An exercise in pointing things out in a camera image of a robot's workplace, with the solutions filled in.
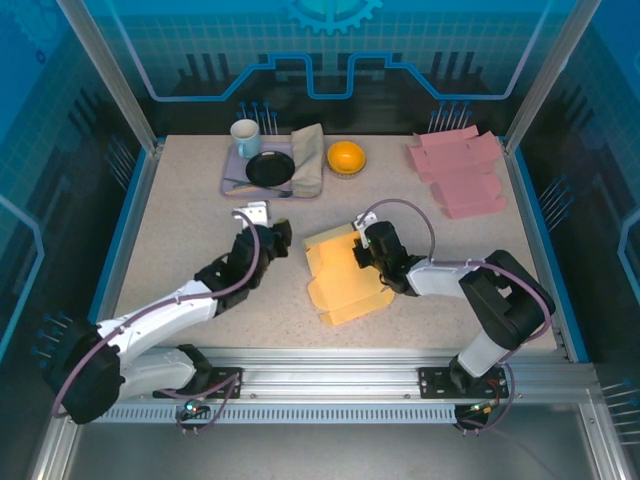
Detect yellow paper box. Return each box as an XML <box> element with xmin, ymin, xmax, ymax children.
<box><xmin>303</xmin><ymin>223</ymin><xmax>396</xmax><ymax>327</ymax></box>

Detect pink paper box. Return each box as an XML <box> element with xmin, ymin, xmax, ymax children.
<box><xmin>403</xmin><ymin>127</ymin><xmax>509</xmax><ymax>220</ymax></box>

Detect metal fork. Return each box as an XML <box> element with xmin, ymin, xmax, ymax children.
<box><xmin>227</xmin><ymin>182</ymin><xmax>295</xmax><ymax>198</ymax></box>

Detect black plate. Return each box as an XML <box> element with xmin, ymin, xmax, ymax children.
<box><xmin>245</xmin><ymin>152</ymin><xmax>295</xmax><ymax>189</ymax></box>

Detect dark metal knife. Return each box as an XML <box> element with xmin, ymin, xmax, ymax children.
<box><xmin>222</xmin><ymin>176</ymin><xmax>281</xmax><ymax>193</ymax></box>

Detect lavender plastic tray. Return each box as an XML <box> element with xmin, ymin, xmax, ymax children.
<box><xmin>220</xmin><ymin>141</ymin><xmax>325</xmax><ymax>200</ymax></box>

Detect grey folded cloth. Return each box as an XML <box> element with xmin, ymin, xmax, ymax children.
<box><xmin>290</xmin><ymin>123</ymin><xmax>325</xmax><ymax>196</ymax></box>

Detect yellow bowl with patterned outside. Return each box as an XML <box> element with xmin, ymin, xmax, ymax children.
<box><xmin>326</xmin><ymin>141</ymin><xmax>368</xmax><ymax>180</ymax></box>

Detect light blue mug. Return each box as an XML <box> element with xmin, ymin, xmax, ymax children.
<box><xmin>229</xmin><ymin>118</ymin><xmax>262</xmax><ymax>160</ymax></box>

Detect small lit connector module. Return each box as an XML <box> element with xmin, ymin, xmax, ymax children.
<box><xmin>462</xmin><ymin>399</ymin><xmax>501</xmax><ymax>419</ymax></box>
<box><xmin>179</xmin><ymin>397</ymin><xmax>211</xmax><ymax>419</ymax></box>

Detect metal base pan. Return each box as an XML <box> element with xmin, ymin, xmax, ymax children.
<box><xmin>29</xmin><ymin>389</ymin><xmax>640</xmax><ymax>480</ymax></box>

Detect aluminium table side rail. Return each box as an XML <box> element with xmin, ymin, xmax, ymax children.
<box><xmin>83</xmin><ymin>142</ymin><xmax>164</xmax><ymax>364</ymax></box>
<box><xmin>501</xmin><ymin>139</ymin><xmax>577</xmax><ymax>364</ymax></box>

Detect aluminium mounting rail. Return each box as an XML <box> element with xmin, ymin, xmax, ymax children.
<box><xmin>67</xmin><ymin>347</ymin><xmax>601</xmax><ymax>401</ymax></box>

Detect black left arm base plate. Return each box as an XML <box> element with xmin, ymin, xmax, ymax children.
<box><xmin>152</xmin><ymin>367</ymin><xmax>244</xmax><ymax>400</ymax></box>

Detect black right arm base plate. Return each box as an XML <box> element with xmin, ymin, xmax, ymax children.
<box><xmin>418</xmin><ymin>366</ymin><xmax>516</xmax><ymax>400</ymax></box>

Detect slotted cable duct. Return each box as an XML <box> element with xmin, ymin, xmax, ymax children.
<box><xmin>77</xmin><ymin>403</ymin><xmax>469</xmax><ymax>426</ymax></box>

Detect aluminium frame post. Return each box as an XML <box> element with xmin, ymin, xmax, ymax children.
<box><xmin>55</xmin><ymin>0</ymin><xmax>165</xmax><ymax>155</ymax></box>
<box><xmin>501</xmin><ymin>0</ymin><xmax>609</xmax><ymax>155</ymax></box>

